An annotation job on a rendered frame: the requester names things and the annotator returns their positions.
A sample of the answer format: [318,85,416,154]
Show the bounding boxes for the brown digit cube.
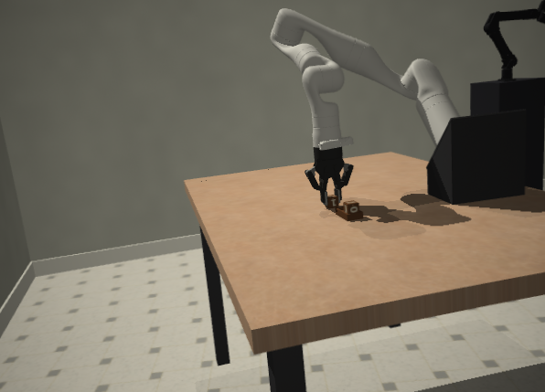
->
[325,195,339,208]
[343,200,359,214]

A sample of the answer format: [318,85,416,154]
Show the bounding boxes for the brown wooden tray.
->
[336,207,363,221]

